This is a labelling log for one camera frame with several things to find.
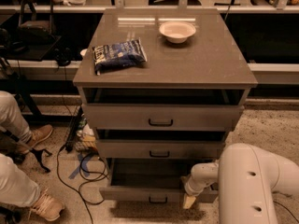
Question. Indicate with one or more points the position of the white trouser leg far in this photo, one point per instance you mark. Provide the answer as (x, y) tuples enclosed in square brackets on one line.
[(11, 118)]

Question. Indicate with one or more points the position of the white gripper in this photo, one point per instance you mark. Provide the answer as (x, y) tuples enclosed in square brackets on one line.
[(192, 185)]

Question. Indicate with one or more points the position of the wire basket with items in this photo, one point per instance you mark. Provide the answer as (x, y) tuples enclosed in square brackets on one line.
[(79, 136)]

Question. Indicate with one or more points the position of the black headphones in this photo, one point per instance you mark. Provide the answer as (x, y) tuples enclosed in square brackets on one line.
[(63, 57)]

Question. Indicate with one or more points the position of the tan sneaker far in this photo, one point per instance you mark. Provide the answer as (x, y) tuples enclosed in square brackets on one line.
[(36, 136)]

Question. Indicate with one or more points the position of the tan sneaker near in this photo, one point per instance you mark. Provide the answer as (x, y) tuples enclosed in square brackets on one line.
[(47, 207)]

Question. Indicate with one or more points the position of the black bag on shelf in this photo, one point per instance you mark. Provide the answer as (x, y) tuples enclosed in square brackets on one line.
[(35, 31)]

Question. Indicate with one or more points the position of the blue chip bag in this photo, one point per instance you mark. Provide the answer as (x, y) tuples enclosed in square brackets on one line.
[(117, 56)]

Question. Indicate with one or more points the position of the white trouser leg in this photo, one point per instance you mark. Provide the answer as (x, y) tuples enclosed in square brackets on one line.
[(11, 118), (16, 187)]

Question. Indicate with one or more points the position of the grey drawer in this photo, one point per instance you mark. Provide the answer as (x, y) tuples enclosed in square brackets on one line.
[(160, 150), (163, 117), (156, 181)]

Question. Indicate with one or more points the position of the white bowl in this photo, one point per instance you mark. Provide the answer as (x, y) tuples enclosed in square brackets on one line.
[(177, 32)]

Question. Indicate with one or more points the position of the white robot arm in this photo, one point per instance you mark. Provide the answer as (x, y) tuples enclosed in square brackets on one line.
[(247, 177)]

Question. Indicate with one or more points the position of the grey bottom drawer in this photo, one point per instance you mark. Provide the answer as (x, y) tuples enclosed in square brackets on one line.
[(156, 181)]

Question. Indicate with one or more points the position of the white trouser leg near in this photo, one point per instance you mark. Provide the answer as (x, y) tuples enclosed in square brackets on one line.
[(16, 187)]

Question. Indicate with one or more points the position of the grey top drawer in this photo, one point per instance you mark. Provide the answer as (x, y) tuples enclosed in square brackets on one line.
[(163, 117)]

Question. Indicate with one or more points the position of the grey drawer cabinet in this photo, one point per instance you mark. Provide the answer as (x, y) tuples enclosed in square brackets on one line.
[(207, 69)]

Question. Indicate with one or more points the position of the grey middle drawer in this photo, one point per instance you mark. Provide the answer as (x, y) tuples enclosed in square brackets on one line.
[(160, 150)]

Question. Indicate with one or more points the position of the blue tape cross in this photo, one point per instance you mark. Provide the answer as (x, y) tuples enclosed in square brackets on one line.
[(82, 166)]

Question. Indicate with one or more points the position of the tan sneaker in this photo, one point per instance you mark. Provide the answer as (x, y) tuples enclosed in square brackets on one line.
[(36, 136), (47, 207)]

